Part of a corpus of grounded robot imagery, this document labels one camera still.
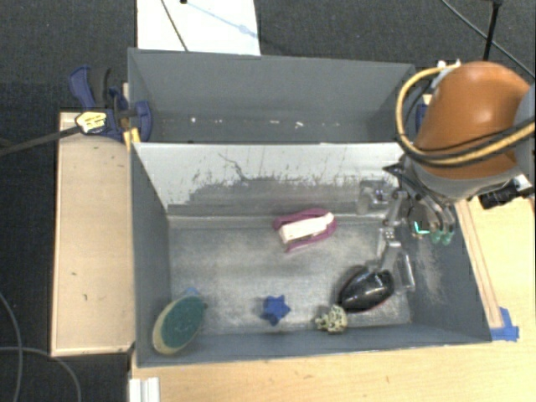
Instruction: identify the blue star toy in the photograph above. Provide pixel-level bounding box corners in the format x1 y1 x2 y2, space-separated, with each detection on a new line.
259 294 292 327

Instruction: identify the black computer mouse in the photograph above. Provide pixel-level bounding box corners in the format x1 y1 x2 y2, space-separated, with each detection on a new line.
337 265 396 313

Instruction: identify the pale wood board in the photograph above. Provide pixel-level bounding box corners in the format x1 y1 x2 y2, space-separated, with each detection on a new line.
49 111 137 358

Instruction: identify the purple and white stapler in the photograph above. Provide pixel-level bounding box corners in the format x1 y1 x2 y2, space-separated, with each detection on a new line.
272 208 338 254

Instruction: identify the speckled green toy animal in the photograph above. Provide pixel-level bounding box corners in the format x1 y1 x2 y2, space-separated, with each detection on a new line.
314 303 349 335

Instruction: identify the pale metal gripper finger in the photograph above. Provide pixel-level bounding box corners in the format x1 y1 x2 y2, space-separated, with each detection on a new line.
394 252 417 295
366 227 404 273

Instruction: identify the green and yellow oval sponge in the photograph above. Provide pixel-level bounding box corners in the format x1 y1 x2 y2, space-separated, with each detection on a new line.
151 292 209 357

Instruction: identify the black cylinder on white bracket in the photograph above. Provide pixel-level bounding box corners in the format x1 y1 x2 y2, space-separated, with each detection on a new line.
478 176 535 209

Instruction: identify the grey metal bin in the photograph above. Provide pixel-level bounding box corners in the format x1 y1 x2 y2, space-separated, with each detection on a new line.
126 47 494 369

